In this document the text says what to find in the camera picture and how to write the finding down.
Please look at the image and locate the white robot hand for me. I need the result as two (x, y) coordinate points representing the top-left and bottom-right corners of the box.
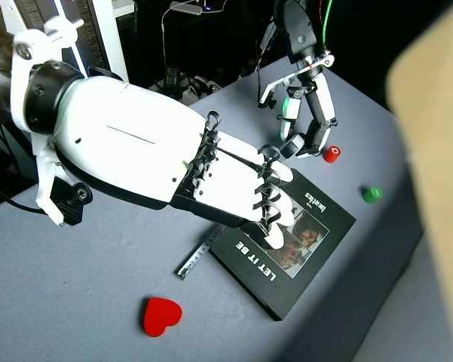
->
(52, 76), (300, 251)
(277, 70), (339, 159)

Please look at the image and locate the silver tape measure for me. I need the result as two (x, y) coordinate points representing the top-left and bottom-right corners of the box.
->
(176, 133), (305, 281)

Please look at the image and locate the black Beatles hardcover book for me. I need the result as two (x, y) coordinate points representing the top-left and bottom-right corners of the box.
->
(209, 167), (357, 322)

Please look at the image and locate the red toy cylinder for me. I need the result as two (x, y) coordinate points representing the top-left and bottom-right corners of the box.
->
(323, 145), (342, 164)

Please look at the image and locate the black power adapter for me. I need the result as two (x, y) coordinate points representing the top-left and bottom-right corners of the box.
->
(164, 66), (182, 90)

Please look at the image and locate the white power strip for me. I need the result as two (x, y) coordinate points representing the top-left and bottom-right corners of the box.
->
(149, 75), (224, 107)

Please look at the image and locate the green toy cylinder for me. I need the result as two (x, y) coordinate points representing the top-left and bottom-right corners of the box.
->
(362, 185), (384, 205)

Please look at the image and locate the blurred beige board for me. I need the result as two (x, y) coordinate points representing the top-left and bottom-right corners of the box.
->
(386, 0), (453, 362)

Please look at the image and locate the grey power bank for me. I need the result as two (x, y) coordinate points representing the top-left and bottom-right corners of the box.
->
(168, 1), (204, 17)

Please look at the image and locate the grey table cloth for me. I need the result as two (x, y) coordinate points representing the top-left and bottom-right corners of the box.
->
(0, 56), (425, 362)

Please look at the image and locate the red heart block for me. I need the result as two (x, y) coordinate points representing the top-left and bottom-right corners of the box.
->
(142, 296), (183, 337)

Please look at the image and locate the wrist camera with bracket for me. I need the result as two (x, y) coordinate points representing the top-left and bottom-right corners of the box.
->
(35, 131), (94, 228)
(256, 73), (298, 111)

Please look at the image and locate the green cable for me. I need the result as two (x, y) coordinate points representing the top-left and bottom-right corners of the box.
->
(319, 0), (333, 52)

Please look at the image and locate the white frame post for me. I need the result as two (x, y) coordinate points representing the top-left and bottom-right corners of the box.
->
(92, 0), (130, 82)

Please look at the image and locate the thin white cable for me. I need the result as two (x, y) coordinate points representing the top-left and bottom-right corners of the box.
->
(160, 3), (197, 71)

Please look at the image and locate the black camera cable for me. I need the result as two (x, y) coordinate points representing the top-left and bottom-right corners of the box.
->
(0, 184), (48, 214)

